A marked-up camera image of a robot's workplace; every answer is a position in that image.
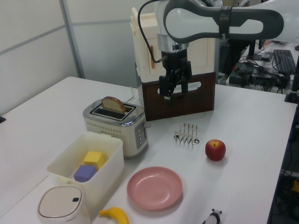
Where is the silver toast rack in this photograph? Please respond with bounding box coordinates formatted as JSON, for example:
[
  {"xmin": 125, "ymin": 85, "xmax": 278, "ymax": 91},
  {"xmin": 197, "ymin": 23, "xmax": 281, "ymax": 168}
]
[{"xmin": 173, "ymin": 123, "xmax": 201, "ymax": 148}]

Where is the white plastic bin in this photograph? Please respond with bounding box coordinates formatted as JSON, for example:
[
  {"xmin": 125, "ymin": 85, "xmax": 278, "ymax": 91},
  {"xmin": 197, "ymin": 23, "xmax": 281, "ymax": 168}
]
[{"xmin": 46, "ymin": 131, "xmax": 125, "ymax": 224}]

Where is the cream toy cabinet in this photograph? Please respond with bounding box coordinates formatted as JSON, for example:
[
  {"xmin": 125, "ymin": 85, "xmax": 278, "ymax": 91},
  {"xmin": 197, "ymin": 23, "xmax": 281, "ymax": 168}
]
[{"xmin": 129, "ymin": 7, "xmax": 217, "ymax": 84}]

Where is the yellow banana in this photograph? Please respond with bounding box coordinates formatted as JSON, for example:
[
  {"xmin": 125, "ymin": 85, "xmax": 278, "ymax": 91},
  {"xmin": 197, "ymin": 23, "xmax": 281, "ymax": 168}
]
[{"xmin": 98, "ymin": 206, "xmax": 130, "ymax": 224}]

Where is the black monitor stand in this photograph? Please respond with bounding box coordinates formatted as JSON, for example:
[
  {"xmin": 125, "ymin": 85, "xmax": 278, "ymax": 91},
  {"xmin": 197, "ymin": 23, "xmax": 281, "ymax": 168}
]
[{"xmin": 246, "ymin": 39, "xmax": 274, "ymax": 62}]

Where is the pink plate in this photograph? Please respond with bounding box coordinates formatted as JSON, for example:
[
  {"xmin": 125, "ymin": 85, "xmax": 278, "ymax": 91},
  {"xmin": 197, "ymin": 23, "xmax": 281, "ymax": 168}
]
[{"xmin": 126, "ymin": 166, "xmax": 184, "ymax": 211}]

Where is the small white lidded trash can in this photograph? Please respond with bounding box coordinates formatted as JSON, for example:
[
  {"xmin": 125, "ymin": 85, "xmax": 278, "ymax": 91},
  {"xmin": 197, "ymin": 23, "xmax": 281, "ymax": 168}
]
[{"xmin": 36, "ymin": 185, "xmax": 91, "ymax": 224}]

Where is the black keyboard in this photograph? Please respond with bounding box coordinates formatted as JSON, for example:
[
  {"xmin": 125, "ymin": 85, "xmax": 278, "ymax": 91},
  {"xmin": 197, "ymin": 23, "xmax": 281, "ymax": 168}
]
[{"xmin": 271, "ymin": 49, "xmax": 296, "ymax": 73}]

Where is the white toaster power cord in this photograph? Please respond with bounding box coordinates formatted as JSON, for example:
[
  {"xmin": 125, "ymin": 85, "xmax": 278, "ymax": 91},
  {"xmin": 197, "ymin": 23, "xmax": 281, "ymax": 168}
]
[{"xmin": 126, "ymin": 86, "xmax": 139, "ymax": 104}]

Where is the brown bread slice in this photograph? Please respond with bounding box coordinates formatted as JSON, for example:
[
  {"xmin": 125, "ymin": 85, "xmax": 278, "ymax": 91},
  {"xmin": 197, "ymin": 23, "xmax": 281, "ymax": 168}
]
[{"xmin": 101, "ymin": 96, "xmax": 127, "ymax": 114}]

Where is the black clamp pole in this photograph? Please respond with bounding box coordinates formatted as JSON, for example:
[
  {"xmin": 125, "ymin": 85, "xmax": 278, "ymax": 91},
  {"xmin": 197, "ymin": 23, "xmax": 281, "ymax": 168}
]
[{"xmin": 283, "ymin": 70, "xmax": 299, "ymax": 104}]

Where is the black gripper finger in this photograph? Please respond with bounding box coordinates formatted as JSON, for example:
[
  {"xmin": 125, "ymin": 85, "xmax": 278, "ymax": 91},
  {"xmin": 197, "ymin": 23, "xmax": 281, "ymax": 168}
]
[
  {"xmin": 180, "ymin": 61, "xmax": 193, "ymax": 94},
  {"xmin": 159, "ymin": 70, "xmax": 181, "ymax": 106}
]

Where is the tangle of black cables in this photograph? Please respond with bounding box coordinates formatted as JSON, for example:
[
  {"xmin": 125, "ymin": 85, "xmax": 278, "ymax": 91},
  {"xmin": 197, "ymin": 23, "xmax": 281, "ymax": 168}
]
[{"xmin": 230, "ymin": 59, "xmax": 294, "ymax": 94}]

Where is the black white panda toy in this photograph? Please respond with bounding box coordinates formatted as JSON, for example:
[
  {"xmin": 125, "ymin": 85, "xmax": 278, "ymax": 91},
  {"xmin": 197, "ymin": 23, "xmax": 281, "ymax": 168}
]
[{"xmin": 201, "ymin": 208, "xmax": 223, "ymax": 224}]

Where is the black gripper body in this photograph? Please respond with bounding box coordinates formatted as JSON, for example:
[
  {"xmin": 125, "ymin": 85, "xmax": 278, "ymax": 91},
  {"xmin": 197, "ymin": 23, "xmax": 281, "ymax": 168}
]
[{"xmin": 160, "ymin": 47, "xmax": 190, "ymax": 76}]

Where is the dark brown wooden crate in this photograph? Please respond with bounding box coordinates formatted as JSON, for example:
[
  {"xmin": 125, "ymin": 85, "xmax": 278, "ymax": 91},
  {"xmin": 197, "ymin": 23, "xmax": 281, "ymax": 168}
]
[{"xmin": 141, "ymin": 71, "xmax": 216, "ymax": 122}]

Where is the cream chrome toaster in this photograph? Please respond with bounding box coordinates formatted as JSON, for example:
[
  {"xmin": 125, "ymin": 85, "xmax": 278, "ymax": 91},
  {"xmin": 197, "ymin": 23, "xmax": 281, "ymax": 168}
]
[{"xmin": 82, "ymin": 98, "xmax": 153, "ymax": 160}]

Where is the red apple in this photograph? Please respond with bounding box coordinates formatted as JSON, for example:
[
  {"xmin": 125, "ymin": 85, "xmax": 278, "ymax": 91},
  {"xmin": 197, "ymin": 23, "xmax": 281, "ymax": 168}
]
[{"xmin": 205, "ymin": 139, "xmax": 227, "ymax": 162}]

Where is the yellow object under table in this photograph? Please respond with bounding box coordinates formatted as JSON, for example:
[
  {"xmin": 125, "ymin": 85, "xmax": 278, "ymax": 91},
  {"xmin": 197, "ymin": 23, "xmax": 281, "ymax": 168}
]
[{"xmin": 291, "ymin": 180, "xmax": 299, "ymax": 199}]

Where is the purple block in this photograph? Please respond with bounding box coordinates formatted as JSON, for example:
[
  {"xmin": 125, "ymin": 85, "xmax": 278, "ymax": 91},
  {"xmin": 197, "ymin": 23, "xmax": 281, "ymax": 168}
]
[{"xmin": 73, "ymin": 164, "xmax": 98, "ymax": 183}]

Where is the grey partition frame post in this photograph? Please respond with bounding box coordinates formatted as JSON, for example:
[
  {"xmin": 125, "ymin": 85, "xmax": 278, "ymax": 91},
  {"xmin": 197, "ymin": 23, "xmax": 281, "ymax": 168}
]
[{"xmin": 58, "ymin": 0, "xmax": 85, "ymax": 79}]

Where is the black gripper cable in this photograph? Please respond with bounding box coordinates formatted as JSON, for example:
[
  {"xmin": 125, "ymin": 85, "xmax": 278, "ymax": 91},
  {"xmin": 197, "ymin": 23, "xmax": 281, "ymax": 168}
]
[{"xmin": 137, "ymin": 0, "xmax": 169, "ymax": 63}]

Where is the yellow block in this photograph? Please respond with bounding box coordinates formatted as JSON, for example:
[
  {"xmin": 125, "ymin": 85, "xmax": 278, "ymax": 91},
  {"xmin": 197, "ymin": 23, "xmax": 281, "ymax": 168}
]
[{"xmin": 82, "ymin": 150, "xmax": 105, "ymax": 169}]

